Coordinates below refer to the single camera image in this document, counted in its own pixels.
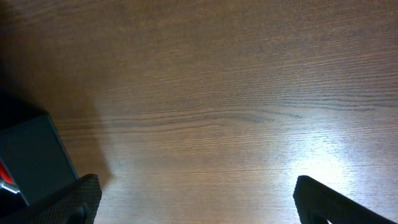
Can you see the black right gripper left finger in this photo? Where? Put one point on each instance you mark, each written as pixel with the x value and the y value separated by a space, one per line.
pixel 76 203

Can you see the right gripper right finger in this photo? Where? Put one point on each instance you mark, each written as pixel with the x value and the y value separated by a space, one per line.
pixel 319 204

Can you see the black box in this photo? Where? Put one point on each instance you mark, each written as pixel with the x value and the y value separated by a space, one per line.
pixel 32 151

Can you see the red handled cutting pliers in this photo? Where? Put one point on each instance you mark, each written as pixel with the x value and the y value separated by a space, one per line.
pixel 5 175

